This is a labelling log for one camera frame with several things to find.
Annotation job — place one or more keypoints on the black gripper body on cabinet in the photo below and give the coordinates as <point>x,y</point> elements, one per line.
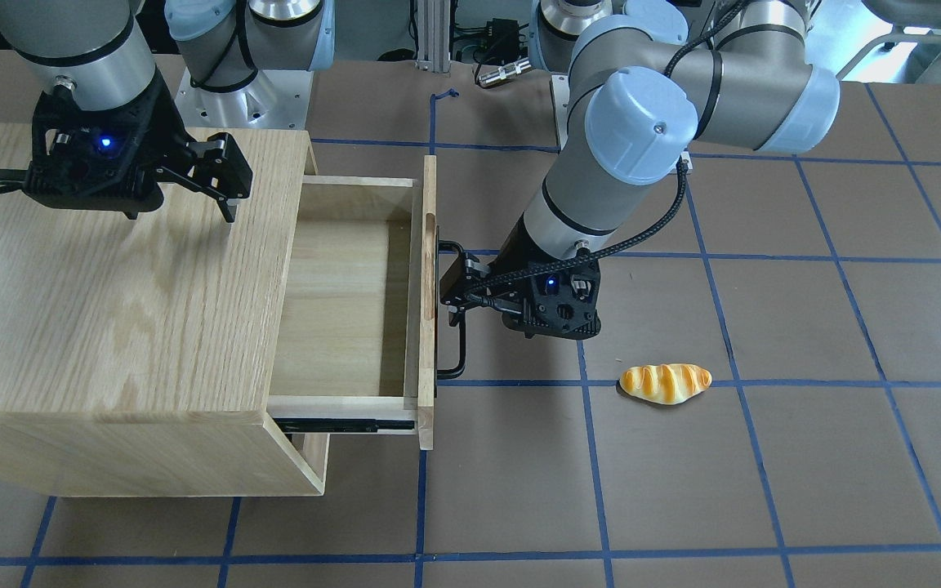
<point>162,129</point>

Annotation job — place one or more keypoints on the black gripper finger cabinet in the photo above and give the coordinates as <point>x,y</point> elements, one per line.
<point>223,190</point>
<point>221,154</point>

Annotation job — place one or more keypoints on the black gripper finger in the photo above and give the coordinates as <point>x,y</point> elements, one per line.
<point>462,274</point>
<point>460,301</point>

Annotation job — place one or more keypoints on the black metal drawer handle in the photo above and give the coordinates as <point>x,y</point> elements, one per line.
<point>454,327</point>

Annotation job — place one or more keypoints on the light wooden drawer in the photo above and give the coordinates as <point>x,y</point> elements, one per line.
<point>356,349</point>

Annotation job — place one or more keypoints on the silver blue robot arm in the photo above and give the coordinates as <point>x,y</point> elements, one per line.
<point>641,89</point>

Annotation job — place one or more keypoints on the silver robot arm on cabinet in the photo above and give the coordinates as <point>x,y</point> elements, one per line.
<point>97,50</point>

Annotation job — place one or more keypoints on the light wooden drawer cabinet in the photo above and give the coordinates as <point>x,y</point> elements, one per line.
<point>136,355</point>

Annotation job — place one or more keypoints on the toy bread roll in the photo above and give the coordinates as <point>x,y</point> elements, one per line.
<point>665,384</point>

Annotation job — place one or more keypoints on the black power adapter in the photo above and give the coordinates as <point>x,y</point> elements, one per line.
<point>501,40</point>

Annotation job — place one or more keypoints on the silver cable connector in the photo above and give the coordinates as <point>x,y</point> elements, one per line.
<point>503,74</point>

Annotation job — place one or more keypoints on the aluminium frame post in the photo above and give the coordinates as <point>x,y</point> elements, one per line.
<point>433,35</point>

